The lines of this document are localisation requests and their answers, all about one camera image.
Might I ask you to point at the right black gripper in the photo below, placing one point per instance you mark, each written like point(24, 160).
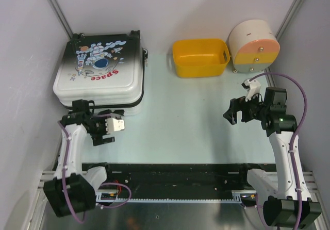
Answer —
point(231, 114)

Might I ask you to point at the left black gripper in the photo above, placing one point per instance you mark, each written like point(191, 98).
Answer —
point(97, 138)

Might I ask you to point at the space print kids suitcase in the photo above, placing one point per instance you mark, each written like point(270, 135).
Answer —
point(106, 69)

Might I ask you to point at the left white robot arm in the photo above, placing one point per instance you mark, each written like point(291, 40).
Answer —
point(70, 191)

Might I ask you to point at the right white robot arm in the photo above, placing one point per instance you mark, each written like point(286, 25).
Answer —
point(288, 202)

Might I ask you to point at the round pastel drawer box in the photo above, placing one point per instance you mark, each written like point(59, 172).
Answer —
point(253, 46)

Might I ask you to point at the yellow plastic basket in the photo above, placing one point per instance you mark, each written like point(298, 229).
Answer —
point(198, 58)

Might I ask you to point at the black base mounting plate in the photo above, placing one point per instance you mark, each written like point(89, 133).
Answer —
point(181, 181)

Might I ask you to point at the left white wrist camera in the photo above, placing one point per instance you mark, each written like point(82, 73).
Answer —
point(114, 125)

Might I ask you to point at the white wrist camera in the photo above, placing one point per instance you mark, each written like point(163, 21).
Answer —
point(252, 87)
point(114, 125)

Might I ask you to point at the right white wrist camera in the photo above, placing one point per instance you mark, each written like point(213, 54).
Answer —
point(252, 87)

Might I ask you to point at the white slotted cable duct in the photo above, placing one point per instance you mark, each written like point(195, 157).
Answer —
point(106, 197)

